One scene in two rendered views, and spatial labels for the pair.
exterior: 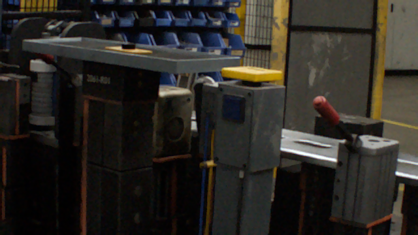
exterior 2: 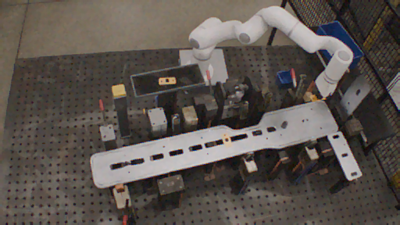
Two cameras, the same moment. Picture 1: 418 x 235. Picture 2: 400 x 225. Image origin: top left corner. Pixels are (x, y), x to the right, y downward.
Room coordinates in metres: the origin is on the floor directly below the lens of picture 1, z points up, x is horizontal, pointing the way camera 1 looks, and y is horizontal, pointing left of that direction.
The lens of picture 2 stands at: (1.90, -0.84, 2.75)
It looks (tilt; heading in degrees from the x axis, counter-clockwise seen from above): 58 degrees down; 112
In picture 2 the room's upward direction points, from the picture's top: 11 degrees clockwise
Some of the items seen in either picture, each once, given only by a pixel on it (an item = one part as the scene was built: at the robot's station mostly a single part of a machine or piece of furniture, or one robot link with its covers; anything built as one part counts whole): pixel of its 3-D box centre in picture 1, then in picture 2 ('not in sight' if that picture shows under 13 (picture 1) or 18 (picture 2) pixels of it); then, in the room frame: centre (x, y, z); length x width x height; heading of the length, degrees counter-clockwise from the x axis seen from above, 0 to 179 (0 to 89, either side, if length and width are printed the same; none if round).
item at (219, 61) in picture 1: (121, 53); (168, 80); (1.29, 0.14, 1.16); 0.37 x 0.14 x 0.02; 49
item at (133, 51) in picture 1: (128, 47); (167, 80); (1.29, 0.13, 1.17); 0.08 x 0.04 x 0.01; 41
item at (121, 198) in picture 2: not in sight; (126, 208); (1.45, -0.47, 0.88); 0.15 x 0.11 x 0.36; 139
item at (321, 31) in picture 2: not in sight; (337, 46); (1.98, 1.04, 1.09); 0.30 x 0.17 x 0.13; 146
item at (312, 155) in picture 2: not in sight; (301, 165); (2.12, 0.27, 0.87); 0.12 x 0.09 x 0.35; 139
